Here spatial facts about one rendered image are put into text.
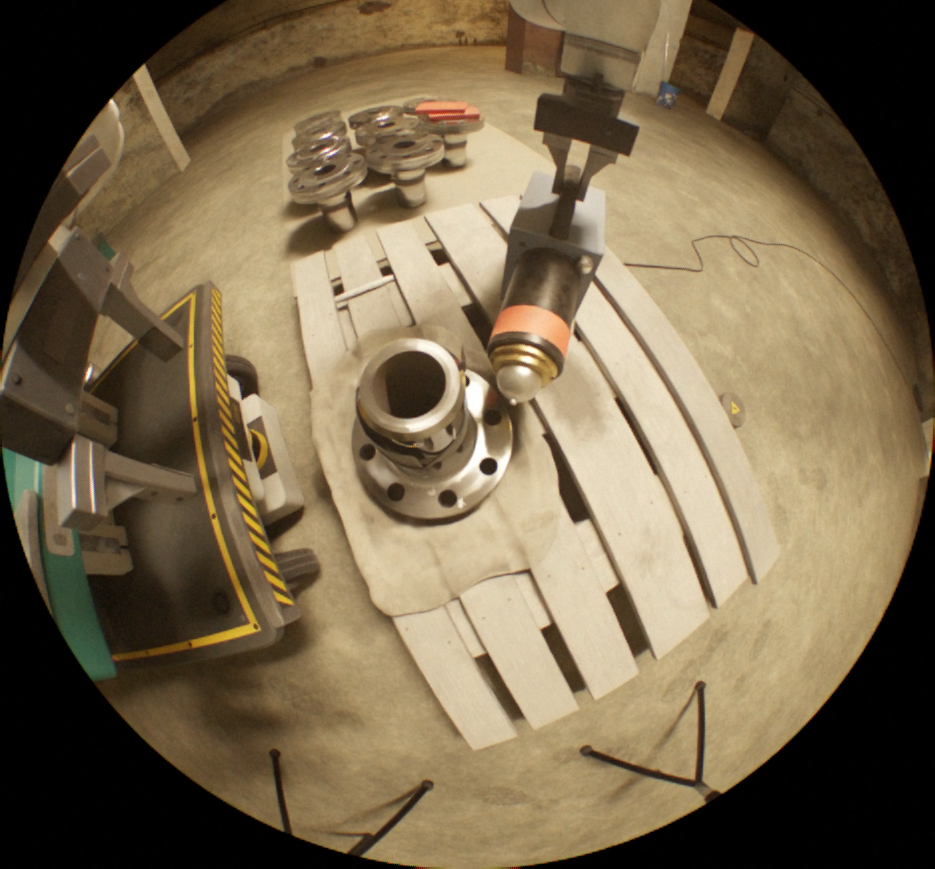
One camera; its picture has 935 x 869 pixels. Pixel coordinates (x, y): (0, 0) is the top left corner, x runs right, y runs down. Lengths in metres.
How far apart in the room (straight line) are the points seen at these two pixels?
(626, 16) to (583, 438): 0.62
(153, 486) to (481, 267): 0.71
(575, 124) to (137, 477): 0.53
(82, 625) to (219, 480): 0.29
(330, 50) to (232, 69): 2.31
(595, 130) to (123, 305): 0.51
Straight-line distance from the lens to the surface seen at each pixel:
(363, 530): 0.53
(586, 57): 0.42
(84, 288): 0.24
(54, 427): 0.19
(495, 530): 0.50
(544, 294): 0.40
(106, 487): 0.21
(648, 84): 5.85
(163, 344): 0.31
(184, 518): 0.55
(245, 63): 9.25
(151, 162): 4.25
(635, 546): 0.61
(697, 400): 0.73
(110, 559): 0.68
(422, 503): 0.48
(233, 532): 0.47
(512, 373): 0.36
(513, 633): 0.57
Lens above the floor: 0.67
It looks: 69 degrees down
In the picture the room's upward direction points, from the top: 1 degrees clockwise
